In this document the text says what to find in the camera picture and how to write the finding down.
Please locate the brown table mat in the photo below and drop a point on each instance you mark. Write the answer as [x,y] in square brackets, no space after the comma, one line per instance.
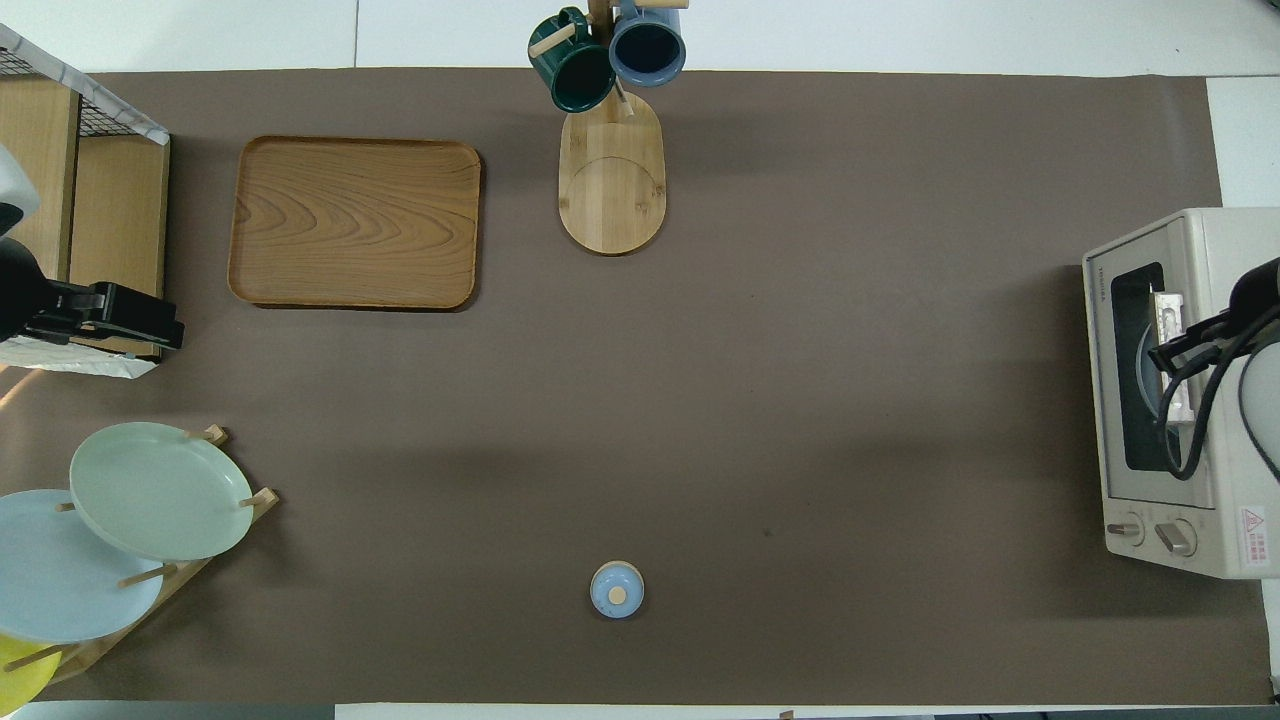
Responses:
[800,350]

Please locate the wooden plate rack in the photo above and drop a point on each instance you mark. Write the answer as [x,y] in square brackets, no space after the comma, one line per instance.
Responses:
[190,575]

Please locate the dark green mug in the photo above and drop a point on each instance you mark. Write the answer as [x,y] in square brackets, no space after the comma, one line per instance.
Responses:
[578,70]

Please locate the light blue ribbed plate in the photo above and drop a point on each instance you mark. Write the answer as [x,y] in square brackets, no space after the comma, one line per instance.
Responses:
[1148,375]

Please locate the yellow plate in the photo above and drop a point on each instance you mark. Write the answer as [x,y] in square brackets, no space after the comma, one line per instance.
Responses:
[20,680]

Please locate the wooden serving tray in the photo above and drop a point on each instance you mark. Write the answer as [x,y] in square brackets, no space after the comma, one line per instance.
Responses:
[350,225]

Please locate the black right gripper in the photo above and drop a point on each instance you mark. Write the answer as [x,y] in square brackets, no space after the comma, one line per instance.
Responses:
[1228,328]

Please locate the wooden mug tree stand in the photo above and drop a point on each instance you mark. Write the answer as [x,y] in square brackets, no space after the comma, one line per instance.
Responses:
[612,190]

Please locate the pale green plate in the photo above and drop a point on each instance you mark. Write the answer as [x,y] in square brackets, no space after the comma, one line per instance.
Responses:
[160,490]

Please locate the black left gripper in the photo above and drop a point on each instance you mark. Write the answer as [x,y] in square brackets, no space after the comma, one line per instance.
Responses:
[70,315]

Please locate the wooden shelf unit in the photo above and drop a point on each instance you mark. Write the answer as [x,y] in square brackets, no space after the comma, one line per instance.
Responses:
[110,220]

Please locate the blue mug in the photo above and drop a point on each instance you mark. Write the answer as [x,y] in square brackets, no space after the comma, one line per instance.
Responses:
[648,45]

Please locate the silver oven knob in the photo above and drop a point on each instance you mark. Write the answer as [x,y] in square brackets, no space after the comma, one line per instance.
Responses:
[1176,538]
[1127,530]

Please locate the glass oven door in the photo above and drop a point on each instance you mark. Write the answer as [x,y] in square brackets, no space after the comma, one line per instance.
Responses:
[1125,440]

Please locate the light blue smooth plate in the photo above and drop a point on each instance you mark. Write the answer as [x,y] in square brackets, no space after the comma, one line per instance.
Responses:
[50,585]

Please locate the beige toaster oven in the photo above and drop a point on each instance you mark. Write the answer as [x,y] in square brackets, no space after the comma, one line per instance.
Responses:
[1245,510]

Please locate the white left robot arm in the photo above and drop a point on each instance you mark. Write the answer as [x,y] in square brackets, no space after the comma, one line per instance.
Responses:
[18,280]

